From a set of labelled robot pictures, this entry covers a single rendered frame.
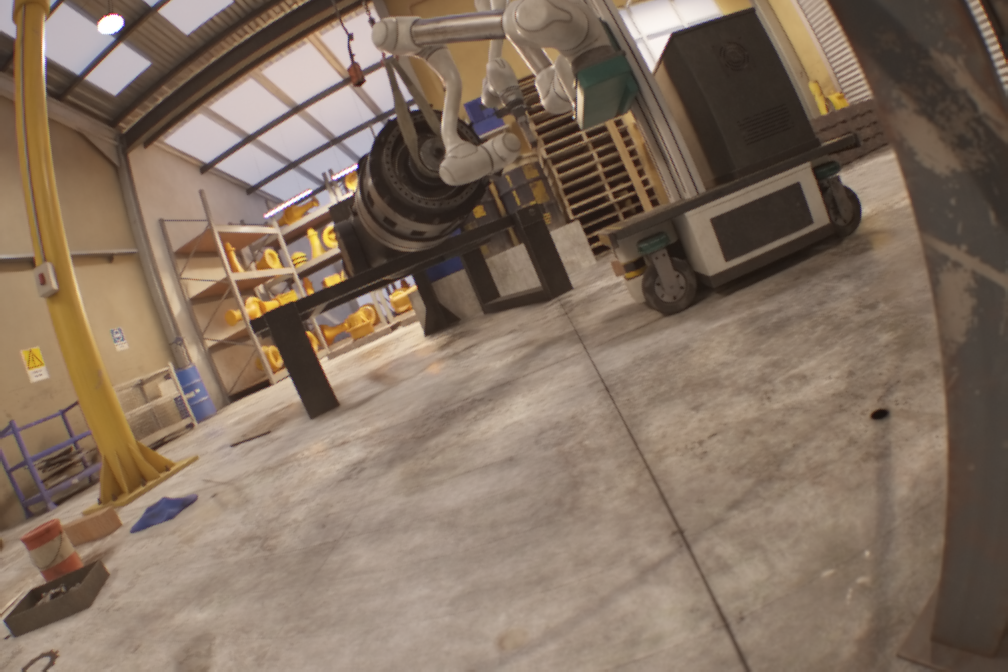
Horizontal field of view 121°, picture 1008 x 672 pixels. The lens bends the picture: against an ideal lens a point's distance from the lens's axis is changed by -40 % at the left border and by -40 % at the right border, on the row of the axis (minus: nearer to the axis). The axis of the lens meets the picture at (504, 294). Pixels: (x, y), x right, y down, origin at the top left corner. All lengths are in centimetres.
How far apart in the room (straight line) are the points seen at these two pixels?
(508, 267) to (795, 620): 425
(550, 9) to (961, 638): 141
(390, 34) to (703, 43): 104
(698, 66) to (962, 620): 153
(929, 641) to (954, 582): 8
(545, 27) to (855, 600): 133
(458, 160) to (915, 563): 153
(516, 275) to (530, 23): 340
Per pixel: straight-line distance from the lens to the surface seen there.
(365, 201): 217
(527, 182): 507
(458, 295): 457
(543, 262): 317
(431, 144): 189
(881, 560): 50
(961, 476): 31
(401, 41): 174
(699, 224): 145
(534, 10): 137
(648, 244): 148
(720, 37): 169
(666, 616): 51
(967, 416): 28
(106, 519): 241
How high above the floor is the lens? 37
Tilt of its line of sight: 4 degrees down
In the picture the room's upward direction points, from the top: 23 degrees counter-clockwise
